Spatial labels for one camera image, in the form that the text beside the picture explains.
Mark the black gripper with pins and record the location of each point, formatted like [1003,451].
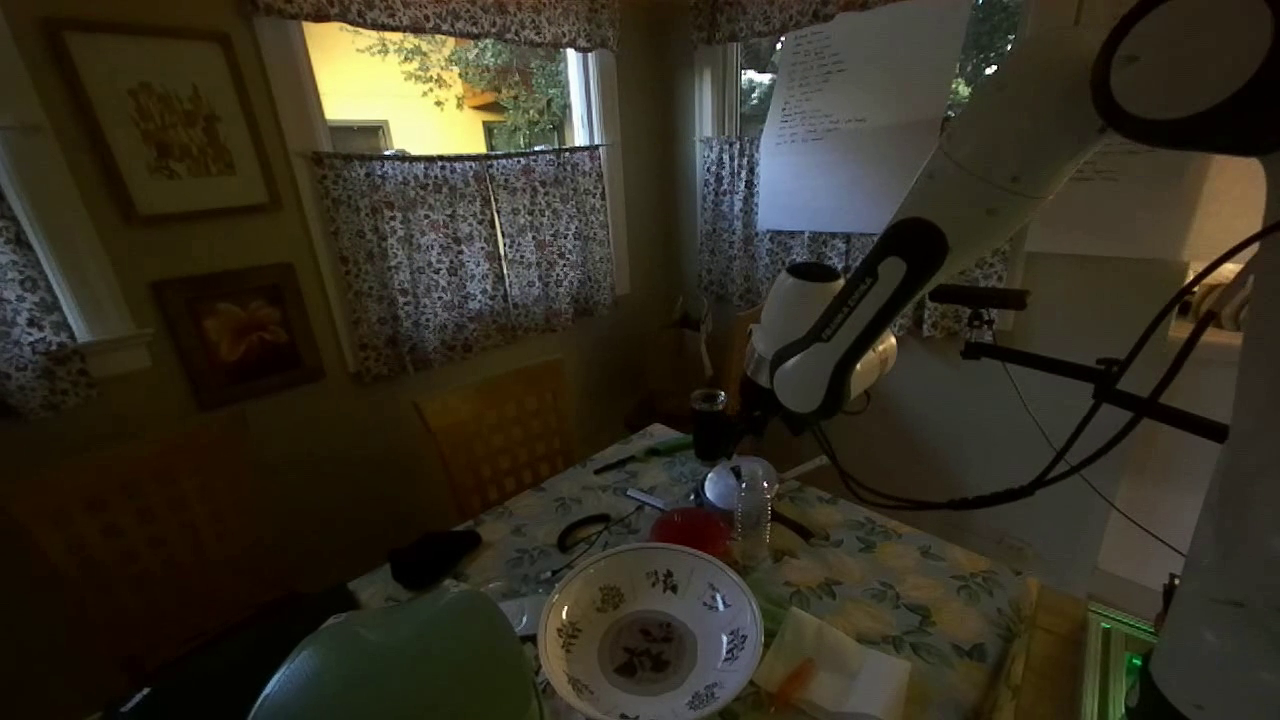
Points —
[766,423]

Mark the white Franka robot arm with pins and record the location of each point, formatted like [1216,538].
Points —
[984,173]

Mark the silver utensil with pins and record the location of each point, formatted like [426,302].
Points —
[647,499]

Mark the dark cylindrical cup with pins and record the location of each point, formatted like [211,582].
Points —
[711,426]

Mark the floral window valance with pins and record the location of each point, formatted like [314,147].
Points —
[762,16]
[452,16]

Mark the light framed floral picture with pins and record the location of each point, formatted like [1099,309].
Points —
[164,123]

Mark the black camera on stand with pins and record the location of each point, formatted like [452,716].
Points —
[984,299]

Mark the floral tablecloth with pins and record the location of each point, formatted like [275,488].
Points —
[904,575]

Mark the floral cafe curtain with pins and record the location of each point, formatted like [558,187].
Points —
[32,322]
[452,254]
[724,220]

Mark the white paper napkin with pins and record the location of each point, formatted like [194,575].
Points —
[841,662]

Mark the pale green jug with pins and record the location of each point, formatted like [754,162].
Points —
[403,662]

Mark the white floral ceramic bowl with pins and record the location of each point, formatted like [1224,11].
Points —
[651,640]

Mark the dark framed picture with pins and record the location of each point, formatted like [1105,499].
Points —
[242,335]

